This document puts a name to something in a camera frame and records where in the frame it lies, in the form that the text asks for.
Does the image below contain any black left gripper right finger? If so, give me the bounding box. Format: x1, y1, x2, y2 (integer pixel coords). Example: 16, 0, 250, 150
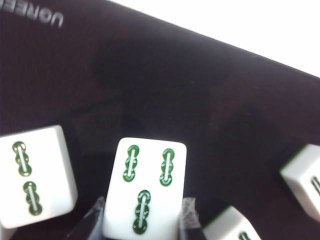
177, 197, 204, 240

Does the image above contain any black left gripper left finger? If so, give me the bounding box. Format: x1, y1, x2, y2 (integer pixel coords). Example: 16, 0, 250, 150
66, 196, 105, 240

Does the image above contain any two-bamboo mahjong tile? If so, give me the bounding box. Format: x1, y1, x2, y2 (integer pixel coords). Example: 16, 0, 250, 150
0, 124, 78, 230

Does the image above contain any white bamboo mahjong tile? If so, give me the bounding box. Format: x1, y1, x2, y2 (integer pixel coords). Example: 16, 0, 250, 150
201, 206, 262, 240
279, 144, 320, 219

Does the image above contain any three-bamboo mahjong tile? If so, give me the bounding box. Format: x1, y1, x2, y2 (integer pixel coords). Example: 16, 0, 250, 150
102, 137, 188, 240

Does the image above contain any black mouse mat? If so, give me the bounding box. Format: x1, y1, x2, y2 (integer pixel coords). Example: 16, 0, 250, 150
0, 0, 320, 240

